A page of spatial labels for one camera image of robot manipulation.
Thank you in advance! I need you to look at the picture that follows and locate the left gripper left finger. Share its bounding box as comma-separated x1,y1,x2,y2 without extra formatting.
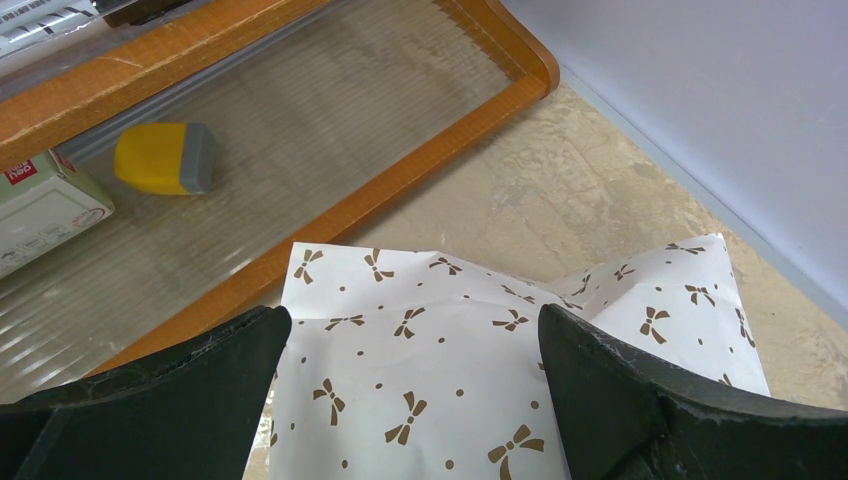
1,306,292,479

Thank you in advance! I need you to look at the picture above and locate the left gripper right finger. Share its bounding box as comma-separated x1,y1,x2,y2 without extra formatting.
538,304,847,479

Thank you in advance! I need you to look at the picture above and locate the white patterned paper bag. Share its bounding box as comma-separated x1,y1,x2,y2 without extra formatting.
270,234,769,479

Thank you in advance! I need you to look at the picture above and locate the green white deli box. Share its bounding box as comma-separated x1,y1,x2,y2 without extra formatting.
1,149,115,277

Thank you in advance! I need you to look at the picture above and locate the orange wooden shelf rack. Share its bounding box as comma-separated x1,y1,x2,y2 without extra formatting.
1,1,559,404

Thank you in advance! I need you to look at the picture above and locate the set of coloured markers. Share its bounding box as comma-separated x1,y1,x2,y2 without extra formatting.
1,1,99,57

